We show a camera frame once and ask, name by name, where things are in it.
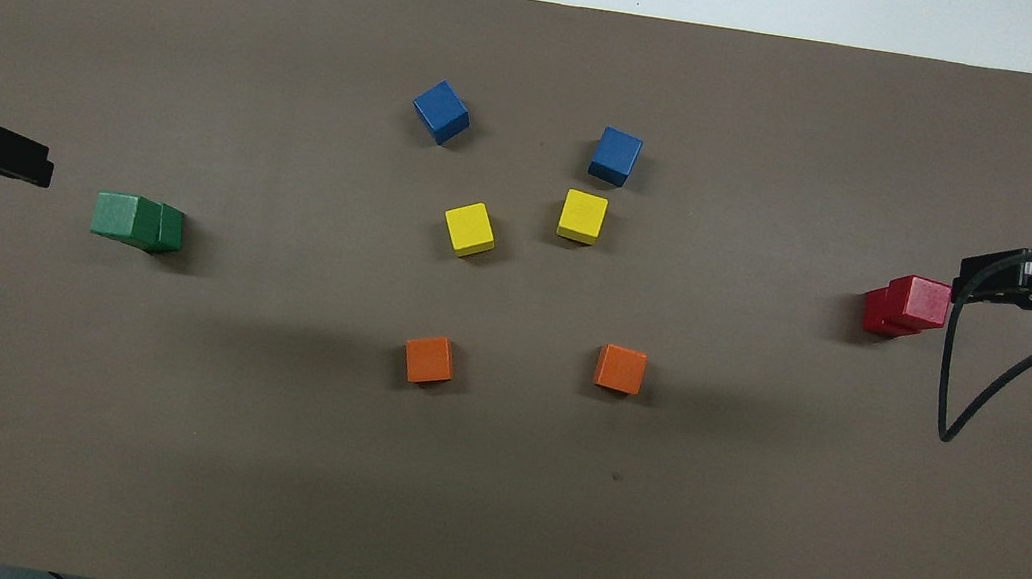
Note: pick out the red wooden cube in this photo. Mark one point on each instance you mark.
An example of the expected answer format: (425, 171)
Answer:
(918, 301)
(876, 315)

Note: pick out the green wooden cube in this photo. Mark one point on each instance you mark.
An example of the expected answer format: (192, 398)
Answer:
(171, 231)
(122, 216)

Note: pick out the orange wooden cube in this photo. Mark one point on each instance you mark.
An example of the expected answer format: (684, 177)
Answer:
(429, 359)
(620, 369)

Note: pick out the blue wooden cube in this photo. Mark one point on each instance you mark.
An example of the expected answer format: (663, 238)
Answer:
(441, 112)
(616, 155)

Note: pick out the yellow wooden cube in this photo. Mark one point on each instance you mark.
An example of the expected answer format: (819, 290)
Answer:
(583, 216)
(469, 228)

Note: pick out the brown table mat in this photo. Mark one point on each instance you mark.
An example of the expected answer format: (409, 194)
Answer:
(488, 488)

